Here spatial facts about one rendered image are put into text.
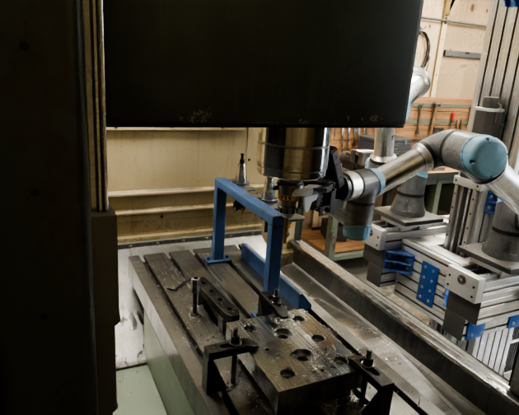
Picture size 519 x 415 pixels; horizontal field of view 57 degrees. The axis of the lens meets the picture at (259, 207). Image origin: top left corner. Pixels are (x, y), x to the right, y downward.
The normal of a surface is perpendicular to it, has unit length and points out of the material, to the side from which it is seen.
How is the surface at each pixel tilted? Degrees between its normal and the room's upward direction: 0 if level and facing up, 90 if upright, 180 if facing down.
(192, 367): 0
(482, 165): 86
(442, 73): 90
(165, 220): 90
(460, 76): 90
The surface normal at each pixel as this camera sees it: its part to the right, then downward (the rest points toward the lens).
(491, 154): 0.22, 0.22
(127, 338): 0.23, -0.76
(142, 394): 0.07, -0.95
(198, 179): 0.44, 0.29
